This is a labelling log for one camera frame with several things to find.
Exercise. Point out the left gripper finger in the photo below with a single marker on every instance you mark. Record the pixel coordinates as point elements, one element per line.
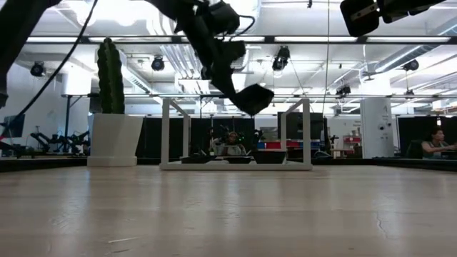
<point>228,82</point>
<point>218,82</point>

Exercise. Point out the black square mini plate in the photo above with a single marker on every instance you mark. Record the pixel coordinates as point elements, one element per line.
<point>237,160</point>

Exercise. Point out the black teardrop mini plate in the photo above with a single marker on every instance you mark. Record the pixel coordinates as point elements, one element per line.
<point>198,159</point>

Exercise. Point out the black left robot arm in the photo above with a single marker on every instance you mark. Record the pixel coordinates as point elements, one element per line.
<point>18,28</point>

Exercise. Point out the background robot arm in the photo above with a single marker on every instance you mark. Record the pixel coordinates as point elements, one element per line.
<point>59,141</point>

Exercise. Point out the black ceiling spotlight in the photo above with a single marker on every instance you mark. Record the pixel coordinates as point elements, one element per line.
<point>158,63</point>
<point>410,65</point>
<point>281,59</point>
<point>342,90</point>
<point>37,68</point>

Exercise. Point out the person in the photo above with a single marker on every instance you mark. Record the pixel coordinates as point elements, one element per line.
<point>433,144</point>
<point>232,142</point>

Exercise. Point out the white perforated tray rack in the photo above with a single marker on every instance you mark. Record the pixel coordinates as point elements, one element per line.
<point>165,135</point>

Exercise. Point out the black partition panel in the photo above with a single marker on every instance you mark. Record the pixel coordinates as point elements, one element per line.
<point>153,135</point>
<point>410,130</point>

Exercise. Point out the green cactus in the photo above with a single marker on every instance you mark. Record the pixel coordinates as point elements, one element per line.
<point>110,76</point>

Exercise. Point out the white hexagonal planter pot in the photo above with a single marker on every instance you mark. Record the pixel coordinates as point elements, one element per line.
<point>114,139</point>

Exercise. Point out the white pillar with cameras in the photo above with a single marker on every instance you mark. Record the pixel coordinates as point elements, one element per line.
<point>376,128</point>

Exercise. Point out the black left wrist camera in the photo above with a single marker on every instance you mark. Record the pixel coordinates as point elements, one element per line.
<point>225,18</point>

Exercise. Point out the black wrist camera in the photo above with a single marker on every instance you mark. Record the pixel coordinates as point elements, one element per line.
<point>358,21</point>
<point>225,18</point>

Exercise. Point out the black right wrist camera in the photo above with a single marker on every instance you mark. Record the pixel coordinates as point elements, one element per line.
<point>358,21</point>

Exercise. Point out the black overhead rail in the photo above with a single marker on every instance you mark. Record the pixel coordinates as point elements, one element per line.
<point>269,39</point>

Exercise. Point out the black wall screen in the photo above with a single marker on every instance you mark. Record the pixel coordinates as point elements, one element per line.
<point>296,125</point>

